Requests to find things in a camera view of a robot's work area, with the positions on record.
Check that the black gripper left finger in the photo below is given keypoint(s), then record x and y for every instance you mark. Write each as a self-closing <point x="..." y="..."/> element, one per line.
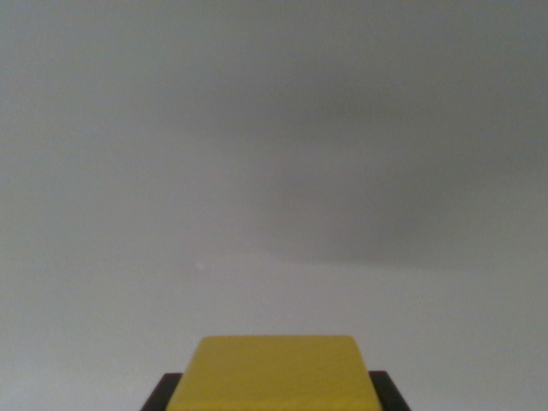
<point x="160" y="396"/>

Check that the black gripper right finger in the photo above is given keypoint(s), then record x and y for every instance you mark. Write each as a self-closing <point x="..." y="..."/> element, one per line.
<point x="390" y="396"/>

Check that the grey plastic bin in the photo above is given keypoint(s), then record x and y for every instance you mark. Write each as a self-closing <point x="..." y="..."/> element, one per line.
<point x="274" y="128"/>

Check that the yellow cube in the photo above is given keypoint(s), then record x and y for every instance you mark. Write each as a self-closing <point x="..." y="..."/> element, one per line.
<point x="274" y="377"/>

